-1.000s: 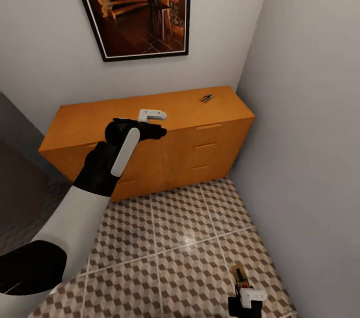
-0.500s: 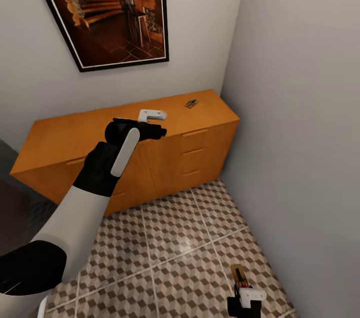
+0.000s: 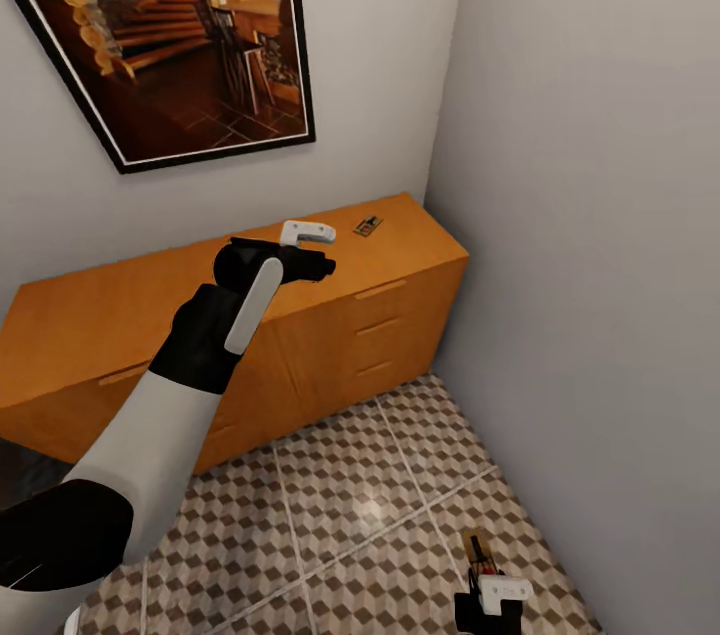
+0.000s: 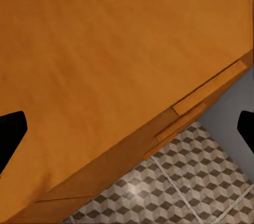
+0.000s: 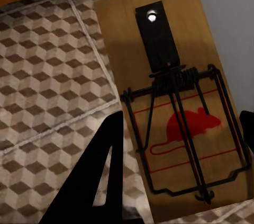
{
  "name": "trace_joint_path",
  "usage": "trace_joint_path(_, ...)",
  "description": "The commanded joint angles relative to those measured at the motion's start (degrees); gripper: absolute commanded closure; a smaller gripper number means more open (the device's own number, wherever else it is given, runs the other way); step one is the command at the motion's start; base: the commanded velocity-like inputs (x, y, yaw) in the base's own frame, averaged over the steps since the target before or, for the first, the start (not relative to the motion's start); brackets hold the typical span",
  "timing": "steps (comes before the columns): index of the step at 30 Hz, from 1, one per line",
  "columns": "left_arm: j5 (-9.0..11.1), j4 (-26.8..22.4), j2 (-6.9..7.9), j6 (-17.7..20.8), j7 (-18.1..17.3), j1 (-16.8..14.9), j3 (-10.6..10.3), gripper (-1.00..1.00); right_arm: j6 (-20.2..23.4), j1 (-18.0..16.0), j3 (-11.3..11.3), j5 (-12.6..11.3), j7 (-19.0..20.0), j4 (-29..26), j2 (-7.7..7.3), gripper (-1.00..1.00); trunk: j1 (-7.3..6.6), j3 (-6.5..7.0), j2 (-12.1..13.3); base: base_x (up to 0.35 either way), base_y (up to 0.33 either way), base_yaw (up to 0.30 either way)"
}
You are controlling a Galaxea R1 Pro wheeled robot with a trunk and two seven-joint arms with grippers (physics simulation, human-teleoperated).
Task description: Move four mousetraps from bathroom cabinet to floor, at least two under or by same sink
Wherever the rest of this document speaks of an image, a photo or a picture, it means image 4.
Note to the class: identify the cabinet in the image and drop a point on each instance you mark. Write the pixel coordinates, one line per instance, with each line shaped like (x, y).
(104, 85)

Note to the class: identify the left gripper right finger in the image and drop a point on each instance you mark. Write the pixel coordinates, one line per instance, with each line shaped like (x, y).
(246, 127)

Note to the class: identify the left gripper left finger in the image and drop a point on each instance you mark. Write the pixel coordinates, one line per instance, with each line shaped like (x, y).
(12, 129)

